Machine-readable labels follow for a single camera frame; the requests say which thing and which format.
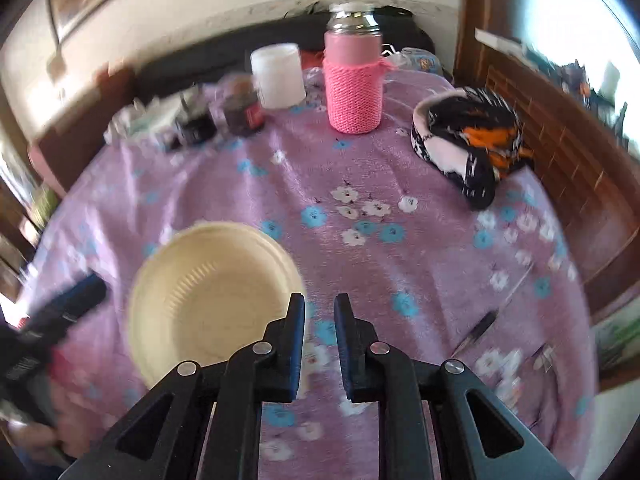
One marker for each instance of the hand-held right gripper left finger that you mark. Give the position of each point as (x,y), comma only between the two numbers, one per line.
(296,345)

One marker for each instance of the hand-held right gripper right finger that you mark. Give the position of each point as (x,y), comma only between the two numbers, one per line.
(344,350)

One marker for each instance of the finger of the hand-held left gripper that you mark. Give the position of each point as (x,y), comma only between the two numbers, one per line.
(70,302)

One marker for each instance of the cream ribbed bowl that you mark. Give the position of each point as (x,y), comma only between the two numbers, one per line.
(200,300)

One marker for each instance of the purple floral tablecloth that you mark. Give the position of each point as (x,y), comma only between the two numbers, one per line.
(400,260)

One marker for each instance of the black pen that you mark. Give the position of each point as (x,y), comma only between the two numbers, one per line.
(477,331)

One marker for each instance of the brown fabric armchair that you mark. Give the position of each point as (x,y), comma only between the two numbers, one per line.
(70,150)

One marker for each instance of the white crumpled cloth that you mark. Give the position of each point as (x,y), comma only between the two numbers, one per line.
(125,122)

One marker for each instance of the black power adapter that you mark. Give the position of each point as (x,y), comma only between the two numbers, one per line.
(197,127)

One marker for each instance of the black battery boxes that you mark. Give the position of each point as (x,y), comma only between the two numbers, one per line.
(240,110)

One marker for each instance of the pink knit-sleeved bottle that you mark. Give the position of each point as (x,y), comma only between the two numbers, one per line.
(352,95)

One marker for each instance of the white plastic jar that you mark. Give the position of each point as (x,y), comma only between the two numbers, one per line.
(277,77)

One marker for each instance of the wooden cabinet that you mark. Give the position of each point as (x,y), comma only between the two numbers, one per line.
(575,170)

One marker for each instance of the printed plastic bag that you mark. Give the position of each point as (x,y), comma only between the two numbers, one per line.
(420,60)

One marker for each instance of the wooden window frame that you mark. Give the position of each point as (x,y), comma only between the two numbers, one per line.
(480,10)

